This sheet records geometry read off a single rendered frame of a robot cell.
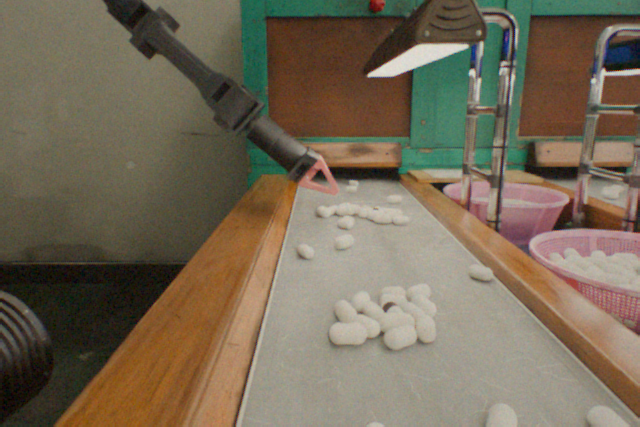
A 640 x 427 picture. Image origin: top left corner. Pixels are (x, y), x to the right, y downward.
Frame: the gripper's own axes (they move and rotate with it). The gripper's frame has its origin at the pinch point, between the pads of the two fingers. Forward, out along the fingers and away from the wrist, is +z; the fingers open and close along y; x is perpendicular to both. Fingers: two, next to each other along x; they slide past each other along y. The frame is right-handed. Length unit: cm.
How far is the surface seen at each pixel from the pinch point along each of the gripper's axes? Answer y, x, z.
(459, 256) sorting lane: -18.8, -6.9, 18.7
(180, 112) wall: 142, 38, -64
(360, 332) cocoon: -44.5, 3.3, 4.0
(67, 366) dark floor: 65, 125, -23
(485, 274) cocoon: -29.0, -7.9, 18.0
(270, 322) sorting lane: -39.5, 10.5, -2.1
